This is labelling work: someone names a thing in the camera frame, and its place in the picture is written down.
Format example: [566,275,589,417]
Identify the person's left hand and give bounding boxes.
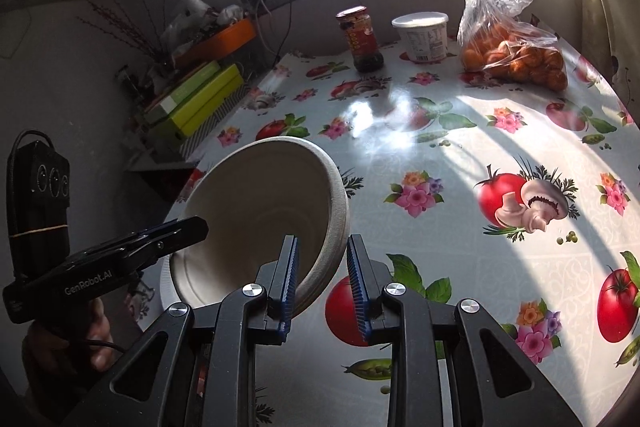
[22,297,123,410]

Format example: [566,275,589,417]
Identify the clear bag of oranges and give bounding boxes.
[457,0,569,92]

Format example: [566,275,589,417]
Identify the white plastic bag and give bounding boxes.
[165,0,222,44]

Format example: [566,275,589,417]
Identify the fruit printed tablecloth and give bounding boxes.
[125,34,640,427]

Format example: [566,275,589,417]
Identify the floral printed curtain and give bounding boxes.
[575,0,640,118]

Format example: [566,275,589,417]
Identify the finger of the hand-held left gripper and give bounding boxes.
[114,216,209,269]
[112,224,183,253]

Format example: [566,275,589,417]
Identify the dried branches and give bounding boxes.
[77,0,172,64]

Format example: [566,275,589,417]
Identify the red label sauce jar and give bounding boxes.
[336,6,385,74]

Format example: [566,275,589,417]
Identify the yellow-green flat box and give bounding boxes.
[170,63,245,138]

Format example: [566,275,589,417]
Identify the white cable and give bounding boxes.
[255,0,276,54]

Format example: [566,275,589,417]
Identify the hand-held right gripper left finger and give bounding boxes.
[92,234,300,427]

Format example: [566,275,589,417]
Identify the white plastic tub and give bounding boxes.
[391,12,450,63]

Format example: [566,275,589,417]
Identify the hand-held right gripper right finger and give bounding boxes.
[346,234,568,427]

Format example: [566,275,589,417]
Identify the orange tray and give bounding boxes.
[172,17,257,67]

